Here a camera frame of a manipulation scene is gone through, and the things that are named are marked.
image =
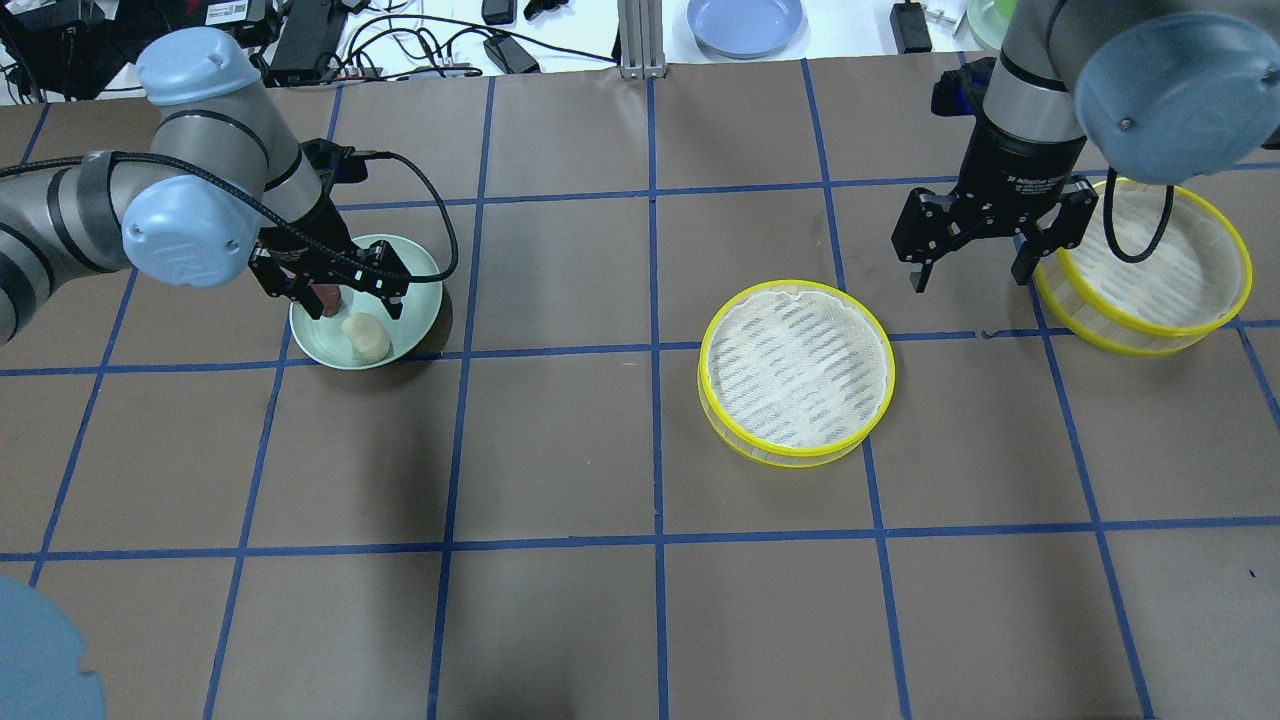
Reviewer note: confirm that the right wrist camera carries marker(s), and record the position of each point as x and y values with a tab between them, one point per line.
960	92

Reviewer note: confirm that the green bowl with sponges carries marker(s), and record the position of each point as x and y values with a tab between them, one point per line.
989	21

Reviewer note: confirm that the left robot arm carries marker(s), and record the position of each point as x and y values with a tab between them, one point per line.
225	188

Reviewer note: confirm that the yellow steamer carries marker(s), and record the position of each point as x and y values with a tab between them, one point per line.
794	374
1197	280

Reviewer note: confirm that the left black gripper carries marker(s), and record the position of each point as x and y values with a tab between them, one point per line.
312	236

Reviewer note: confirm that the blue plate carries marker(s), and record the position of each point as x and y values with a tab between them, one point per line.
744	29

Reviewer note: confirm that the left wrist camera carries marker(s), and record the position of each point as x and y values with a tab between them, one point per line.
334	163

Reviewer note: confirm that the mint green plate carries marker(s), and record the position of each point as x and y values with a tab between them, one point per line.
322	341

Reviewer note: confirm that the black power adapter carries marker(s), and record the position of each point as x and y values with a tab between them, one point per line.
309	39

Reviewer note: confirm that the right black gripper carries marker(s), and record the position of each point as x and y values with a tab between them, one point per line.
1018	158

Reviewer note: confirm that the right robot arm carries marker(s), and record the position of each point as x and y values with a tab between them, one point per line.
1096	107

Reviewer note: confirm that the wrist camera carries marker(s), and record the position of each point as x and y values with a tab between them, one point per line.
960	92
334	163

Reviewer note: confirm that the brown bun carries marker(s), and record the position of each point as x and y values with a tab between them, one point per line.
330	296

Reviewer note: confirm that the aluminium frame post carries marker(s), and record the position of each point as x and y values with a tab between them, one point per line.
640	40

